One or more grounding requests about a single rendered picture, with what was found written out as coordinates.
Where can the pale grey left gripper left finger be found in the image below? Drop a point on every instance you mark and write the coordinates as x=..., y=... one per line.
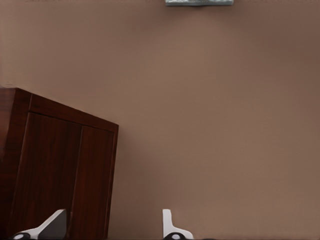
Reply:
x=53, y=224

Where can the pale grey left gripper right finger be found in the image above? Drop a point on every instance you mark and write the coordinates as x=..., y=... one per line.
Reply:
x=168, y=222

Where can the silver frame post foot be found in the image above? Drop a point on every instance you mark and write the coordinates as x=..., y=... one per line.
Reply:
x=199, y=2

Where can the dark brown wooden cabinet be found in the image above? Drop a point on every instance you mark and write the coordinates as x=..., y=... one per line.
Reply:
x=55, y=160

